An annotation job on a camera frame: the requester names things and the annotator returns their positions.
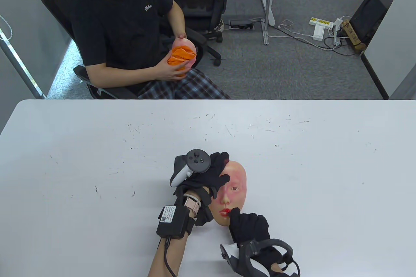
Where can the left hand tracking controller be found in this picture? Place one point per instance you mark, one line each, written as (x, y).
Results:
(198, 160)

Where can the white power strip yellow label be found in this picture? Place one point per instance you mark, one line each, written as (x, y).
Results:
(321, 22)

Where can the orange cloth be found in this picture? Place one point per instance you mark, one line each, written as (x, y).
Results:
(182, 56)

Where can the plain white power strip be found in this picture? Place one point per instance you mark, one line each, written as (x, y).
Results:
(337, 33)

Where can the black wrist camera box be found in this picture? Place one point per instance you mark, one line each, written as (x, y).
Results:
(174, 223)

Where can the black computer tower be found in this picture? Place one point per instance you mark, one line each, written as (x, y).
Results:
(369, 17)

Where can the beige mannequin face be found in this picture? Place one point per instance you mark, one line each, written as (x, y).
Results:
(235, 176)

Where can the right hand tracking controller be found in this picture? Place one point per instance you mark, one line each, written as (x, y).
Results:
(242, 259)

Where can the brown cardboard box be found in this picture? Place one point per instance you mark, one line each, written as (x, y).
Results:
(354, 38)

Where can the white power adapter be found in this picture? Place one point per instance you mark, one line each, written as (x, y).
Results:
(318, 32)

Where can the pink stained mannequin face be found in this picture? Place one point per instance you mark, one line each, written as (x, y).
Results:
(191, 62)

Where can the person's right hand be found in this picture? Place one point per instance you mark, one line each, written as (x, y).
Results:
(250, 228)

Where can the white partition panel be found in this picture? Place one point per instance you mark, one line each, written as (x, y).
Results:
(390, 46)

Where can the hand tracking controller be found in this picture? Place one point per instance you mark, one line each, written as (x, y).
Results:
(198, 160)
(242, 259)

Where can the black floor power box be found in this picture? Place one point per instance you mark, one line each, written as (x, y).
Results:
(241, 24)

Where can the grey metal post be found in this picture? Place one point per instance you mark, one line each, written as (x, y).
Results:
(19, 66)

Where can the person's left hand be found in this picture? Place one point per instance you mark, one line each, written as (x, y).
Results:
(208, 179)

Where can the pink wrist watch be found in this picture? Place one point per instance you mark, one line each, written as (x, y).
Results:
(193, 205)

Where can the person's left forearm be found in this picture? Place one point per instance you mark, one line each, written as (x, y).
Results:
(180, 247)

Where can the black mesh office chair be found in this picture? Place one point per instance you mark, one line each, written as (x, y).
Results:
(58, 4)

